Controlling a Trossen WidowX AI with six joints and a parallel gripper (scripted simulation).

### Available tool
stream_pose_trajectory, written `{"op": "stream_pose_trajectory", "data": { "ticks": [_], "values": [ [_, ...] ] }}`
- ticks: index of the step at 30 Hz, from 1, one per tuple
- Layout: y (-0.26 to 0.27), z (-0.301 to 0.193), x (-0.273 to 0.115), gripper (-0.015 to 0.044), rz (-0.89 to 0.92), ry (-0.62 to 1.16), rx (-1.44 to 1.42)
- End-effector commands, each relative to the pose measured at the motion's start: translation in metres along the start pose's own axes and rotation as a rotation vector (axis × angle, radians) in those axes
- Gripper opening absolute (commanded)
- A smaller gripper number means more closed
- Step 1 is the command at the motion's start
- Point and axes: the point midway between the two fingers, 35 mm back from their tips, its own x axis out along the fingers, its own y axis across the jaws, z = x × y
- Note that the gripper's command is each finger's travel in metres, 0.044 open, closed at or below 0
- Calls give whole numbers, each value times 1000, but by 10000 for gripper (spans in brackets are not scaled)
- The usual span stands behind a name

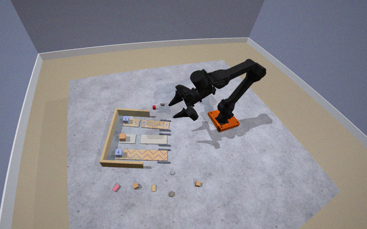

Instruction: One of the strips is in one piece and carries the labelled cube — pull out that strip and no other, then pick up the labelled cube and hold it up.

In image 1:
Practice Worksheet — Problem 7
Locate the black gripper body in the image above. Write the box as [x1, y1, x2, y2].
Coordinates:
[176, 85, 203, 121]

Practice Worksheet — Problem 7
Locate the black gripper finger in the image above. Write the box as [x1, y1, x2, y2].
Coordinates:
[173, 108, 189, 118]
[168, 90, 183, 106]

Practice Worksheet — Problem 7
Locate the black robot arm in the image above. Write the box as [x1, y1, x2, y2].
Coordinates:
[178, 59, 266, 125]

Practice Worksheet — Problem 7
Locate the tan strip with blue speckles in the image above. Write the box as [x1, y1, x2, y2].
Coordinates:
[147, 120, 169, 130]

